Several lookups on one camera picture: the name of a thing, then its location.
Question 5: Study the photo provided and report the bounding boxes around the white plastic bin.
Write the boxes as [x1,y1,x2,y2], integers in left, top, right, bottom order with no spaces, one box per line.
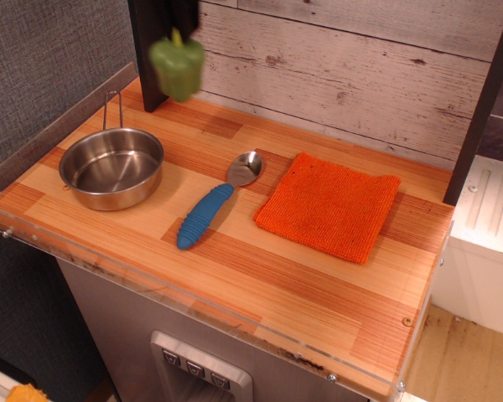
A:
[431,157,503,333]

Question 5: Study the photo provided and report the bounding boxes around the dark left wooden post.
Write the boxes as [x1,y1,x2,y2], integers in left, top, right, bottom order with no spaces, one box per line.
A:
[127,0,171,112]

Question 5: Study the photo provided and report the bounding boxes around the dark right wooden post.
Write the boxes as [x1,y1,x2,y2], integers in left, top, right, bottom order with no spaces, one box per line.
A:
[443,0,503,208]

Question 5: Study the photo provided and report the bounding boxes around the silver dispenser panel with buttons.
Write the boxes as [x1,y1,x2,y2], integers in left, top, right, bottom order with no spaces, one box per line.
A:
[150,331,254,401]

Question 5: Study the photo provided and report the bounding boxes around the clear acrylic edge guard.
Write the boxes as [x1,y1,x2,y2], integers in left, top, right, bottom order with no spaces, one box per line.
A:
[0,194,453,401]

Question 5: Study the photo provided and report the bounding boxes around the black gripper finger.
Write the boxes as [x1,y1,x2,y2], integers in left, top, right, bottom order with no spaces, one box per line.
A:
[169,0,200,40]

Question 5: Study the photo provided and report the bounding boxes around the orange knitted cloth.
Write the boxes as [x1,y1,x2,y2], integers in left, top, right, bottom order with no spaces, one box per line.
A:
[253,152,401,265]

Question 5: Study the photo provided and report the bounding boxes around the stainless steel pot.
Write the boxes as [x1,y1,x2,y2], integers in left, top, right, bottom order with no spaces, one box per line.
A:
[59,90,164,211]

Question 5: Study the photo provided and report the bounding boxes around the green toy bell pepper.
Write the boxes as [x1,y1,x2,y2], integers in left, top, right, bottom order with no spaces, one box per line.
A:
[149,28,205,102]

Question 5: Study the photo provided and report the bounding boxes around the blue-handled metal spoon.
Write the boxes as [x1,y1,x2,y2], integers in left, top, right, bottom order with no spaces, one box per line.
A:
[176,151,262,250]

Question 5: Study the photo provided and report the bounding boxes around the dark wooden post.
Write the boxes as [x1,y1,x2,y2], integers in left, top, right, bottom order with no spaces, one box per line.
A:
[127,0,171,112]
[443,0,503,208]

